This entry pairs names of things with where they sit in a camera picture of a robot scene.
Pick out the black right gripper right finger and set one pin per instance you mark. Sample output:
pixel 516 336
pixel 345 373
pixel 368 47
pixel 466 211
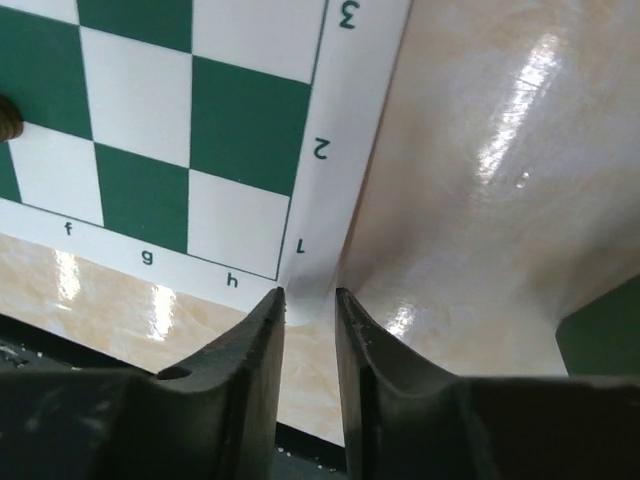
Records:
pixel 405 417

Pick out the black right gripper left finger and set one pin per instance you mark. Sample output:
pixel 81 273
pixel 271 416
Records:
pixel 211 415

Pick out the green white chess mat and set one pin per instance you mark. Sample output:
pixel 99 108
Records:
pixel 216 148

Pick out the dark wooden chess piece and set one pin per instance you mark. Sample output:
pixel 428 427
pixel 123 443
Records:
pixel 11 121

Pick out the green square tray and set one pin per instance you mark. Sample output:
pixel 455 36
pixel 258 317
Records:
pixel 602 338

